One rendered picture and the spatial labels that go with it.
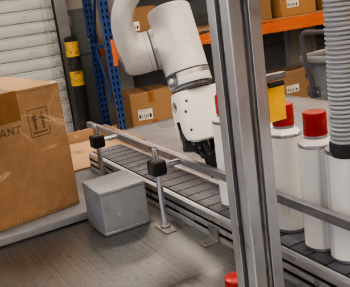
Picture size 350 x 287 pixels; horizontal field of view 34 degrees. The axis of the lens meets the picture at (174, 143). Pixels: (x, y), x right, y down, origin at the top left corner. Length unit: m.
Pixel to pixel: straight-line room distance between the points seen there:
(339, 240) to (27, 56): 4.37
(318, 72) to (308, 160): 2.59
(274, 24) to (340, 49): 4.33
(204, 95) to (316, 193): 0.33
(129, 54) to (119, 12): 0.08
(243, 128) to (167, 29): 0.43
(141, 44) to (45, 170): 0.35
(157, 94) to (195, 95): 3.58
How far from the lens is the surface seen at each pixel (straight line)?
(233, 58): 0.66
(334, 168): 0.79
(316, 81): 3.42
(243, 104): 0.67
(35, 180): 1.22
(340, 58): 0.61
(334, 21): 0.61
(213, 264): 0.97
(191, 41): 1.07
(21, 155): 1.20
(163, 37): 1.07
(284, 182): 0.90
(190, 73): 1.05
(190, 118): 1.04
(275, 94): 0.86
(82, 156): 1.70
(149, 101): 4.62
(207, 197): 1.11
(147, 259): 1.01
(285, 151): 0.88
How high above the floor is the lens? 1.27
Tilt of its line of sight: 15 degrees down
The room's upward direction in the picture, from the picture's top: 8 degrees counter-clockwise
